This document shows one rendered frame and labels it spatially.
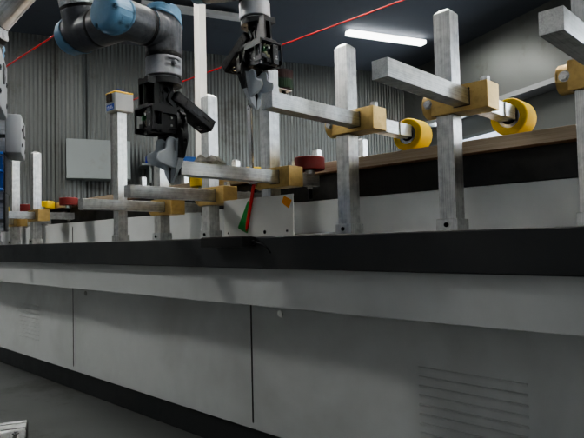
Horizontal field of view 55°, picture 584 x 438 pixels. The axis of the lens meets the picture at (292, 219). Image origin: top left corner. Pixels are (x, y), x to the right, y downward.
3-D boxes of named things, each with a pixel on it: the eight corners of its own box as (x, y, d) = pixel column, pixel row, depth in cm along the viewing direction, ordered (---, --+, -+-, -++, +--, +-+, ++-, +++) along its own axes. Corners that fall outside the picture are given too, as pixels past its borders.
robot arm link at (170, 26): (133, 4, 115) (163, 17, 122) (134, 57, 114) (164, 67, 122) (160, -6, 111) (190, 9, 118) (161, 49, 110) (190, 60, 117)
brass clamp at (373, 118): (371, 128, 117) (371, 103, 117) (322, 136, 126) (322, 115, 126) (388, 131, 121) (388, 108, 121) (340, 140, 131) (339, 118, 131)
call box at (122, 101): (115, 111, 191) (115, 89, 192) (105, 115, 196) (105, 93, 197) (133, 115, 196) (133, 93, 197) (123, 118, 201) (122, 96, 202)
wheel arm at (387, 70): (389, 76, 83) (388, 52, 84) (369, 81, 86) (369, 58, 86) (522, 122, 119) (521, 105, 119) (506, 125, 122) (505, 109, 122)
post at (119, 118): (117, 241, 191) (116, 110, 193) (110, 241, 195) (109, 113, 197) (129, 241, 195) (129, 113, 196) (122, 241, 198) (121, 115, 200)
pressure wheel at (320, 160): (311, 197, 141) (310, 152, 142) (288, 199, 147) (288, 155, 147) (331, 198, 147) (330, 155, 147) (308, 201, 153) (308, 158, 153)
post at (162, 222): (161, 260, 174) (158, 107, 176) (154, 260, 176) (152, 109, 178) (170, 259, 176) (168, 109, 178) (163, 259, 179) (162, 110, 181)
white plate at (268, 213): (292, 235, 133) (291, 193, 133) (223, 237, 151) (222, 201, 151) (294, 235, 133) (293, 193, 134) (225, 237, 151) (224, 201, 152)
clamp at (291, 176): (288, 185, 134) (288, 164, 134) (251, 189, 144) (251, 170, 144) (305, 187, 138) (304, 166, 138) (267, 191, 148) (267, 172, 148)
